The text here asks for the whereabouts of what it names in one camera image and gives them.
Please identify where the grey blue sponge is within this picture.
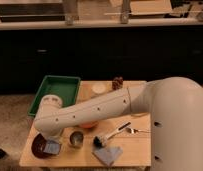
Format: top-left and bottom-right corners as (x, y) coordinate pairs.
(44, 141), (61, 155)

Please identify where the dark purple bowl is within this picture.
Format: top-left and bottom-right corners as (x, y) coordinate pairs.
(31, 134), (54, 159)

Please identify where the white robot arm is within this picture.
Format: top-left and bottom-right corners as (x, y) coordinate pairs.
(34, 77), (203, 171)

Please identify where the orange bowl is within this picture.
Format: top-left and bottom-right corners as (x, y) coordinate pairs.
(79, 122), (98, 129)

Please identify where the small white round lid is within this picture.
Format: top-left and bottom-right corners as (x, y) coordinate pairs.
(92, 83), (106, 94)

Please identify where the pine cone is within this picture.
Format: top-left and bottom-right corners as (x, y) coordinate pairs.
(112, 77), (123, 90)

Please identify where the green plastic tray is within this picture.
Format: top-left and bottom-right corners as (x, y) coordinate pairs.
(28, 75), (81, 117)

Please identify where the metal fork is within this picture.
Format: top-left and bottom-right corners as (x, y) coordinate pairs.
(126, 127), (150, 134)

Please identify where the small metal cup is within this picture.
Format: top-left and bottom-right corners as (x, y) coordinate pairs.
(69, 131), (84, 148)

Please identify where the blue grey cloth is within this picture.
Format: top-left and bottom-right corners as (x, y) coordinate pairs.
(92, 147), (123, 166)

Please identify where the black cabinet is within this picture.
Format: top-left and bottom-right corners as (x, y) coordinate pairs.
(0, 26), (203, 94)

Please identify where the black object on floor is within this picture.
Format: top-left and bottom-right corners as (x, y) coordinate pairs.
(0, 149), (7, 159)

